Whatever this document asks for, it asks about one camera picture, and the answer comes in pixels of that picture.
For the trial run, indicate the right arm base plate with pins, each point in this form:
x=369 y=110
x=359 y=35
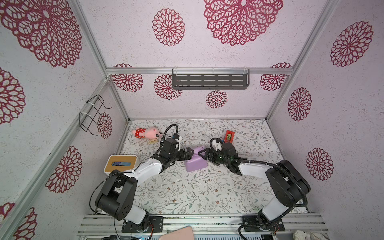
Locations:
x=255 y=223

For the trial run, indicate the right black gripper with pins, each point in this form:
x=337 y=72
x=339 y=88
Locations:
x=208 y=151

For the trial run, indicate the black wire wall rack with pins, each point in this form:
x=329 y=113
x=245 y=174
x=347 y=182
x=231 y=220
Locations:
x=96 y=121

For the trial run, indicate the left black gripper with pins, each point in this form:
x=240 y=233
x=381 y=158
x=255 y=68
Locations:
x=188 y=155

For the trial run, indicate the red tape dispenser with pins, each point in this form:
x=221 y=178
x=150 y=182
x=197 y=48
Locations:
x=229 y=136

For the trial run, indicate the white wooden tissue box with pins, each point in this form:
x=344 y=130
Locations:
x=122 y=163

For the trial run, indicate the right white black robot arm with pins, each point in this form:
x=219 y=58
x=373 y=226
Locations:
x=289 y=186

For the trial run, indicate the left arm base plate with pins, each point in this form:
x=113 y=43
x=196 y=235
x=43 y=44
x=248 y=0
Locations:
x=148 y=225

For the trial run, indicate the white cloth bottom right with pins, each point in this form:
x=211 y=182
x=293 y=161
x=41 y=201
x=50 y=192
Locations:
x=304 y=235

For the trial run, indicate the grey wall shelf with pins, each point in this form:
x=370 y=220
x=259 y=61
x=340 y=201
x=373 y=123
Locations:
x=197 y=81

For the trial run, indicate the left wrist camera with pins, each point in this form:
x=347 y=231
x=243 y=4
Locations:
x=177 y=138

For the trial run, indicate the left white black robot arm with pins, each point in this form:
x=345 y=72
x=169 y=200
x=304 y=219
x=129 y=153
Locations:
x=117 y=191

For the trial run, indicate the pink cloth at bottom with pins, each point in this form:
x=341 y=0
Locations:
x=185 y=233

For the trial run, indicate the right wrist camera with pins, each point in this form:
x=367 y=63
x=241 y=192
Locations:
x=217 y=146

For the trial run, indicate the pink wrapping paper sheet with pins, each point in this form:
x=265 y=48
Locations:
x=196 y=162

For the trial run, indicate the pink plush toy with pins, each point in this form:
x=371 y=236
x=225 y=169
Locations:
x=151 y=133

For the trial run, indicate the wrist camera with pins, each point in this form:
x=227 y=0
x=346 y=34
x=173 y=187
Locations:
x=177 y=138
x=217 y=146

